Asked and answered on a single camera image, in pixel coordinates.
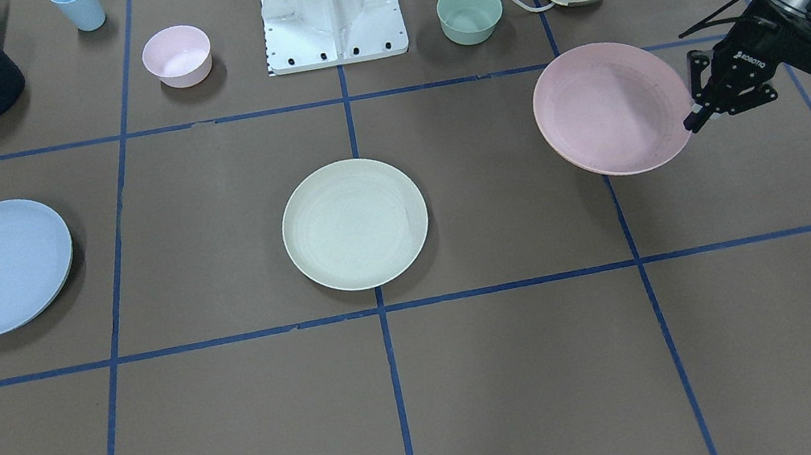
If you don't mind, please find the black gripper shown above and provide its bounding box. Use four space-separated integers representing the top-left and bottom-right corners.
683 0 811 134

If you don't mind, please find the pink plate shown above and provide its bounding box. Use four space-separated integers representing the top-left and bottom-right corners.
531 41 692 177

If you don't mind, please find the green bowl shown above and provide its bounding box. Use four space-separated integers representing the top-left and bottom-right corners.
435 0 504 47

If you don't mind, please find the cream white plate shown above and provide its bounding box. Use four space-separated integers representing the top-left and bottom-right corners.
281 158 429 292

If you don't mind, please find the pink bowl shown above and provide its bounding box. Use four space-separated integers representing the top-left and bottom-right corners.
141 25 213 89

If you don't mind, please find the light blue cup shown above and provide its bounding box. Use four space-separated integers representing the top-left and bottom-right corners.
49 0 107 32

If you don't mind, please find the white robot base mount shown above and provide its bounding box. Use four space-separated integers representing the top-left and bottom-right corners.
260 0 410 76

